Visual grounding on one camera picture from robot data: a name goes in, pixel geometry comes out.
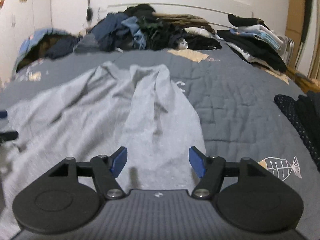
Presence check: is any white headboard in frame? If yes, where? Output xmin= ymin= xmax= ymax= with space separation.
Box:
xmin=107 ymin=0 xmax=253 ymax=28

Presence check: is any dark dotted folded garment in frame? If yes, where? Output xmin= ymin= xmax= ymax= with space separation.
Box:
xmin=274 ymin=91 xmax=319 ymax=168

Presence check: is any brown cardboard box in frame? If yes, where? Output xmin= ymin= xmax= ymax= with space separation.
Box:
xmin=285 ymin=0 xmax=308 ymax=46

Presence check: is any blue patterned pillow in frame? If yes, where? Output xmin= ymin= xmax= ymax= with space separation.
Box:
xmin=13 ymin=28 xmax=74 ymax=73

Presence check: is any light grey hoodie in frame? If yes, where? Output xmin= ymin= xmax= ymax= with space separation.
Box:
xmin=1 ymin=62 xmax=204 ymax=239

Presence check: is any grey quilted bedspread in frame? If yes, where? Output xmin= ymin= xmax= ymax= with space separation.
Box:
xmin=1 ymin=46 xmax=319 ymax=239

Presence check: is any stack of folded clothes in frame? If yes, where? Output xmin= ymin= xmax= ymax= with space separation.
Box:
xmin=216 ymin=14 xmax=287 ymax=73

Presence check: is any pile of unfolded dark clothes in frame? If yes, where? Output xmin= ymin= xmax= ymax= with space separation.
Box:
xmin=44 ymin=4 xmax=222 ymax=60

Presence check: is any white fan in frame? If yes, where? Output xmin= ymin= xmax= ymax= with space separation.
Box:
xmin=278 ymin=36 xmax=295 ymax=67

